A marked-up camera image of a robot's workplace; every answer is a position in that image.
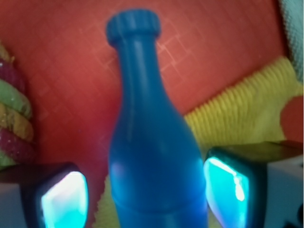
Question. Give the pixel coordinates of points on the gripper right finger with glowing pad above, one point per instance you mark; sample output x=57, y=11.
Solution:
x=258, y=185

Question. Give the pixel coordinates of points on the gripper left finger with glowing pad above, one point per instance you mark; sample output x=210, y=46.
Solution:
x=43, y=196

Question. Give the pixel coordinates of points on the blue plastic bottle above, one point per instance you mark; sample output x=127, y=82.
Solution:
x=155, y=165

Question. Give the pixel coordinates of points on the yellow cloth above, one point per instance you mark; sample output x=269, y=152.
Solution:
x=264, y=106

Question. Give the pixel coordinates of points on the red plastic tray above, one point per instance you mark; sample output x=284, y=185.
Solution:
x=72, y=73

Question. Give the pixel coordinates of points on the light blue cloth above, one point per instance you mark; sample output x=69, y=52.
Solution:
x=292, y=12

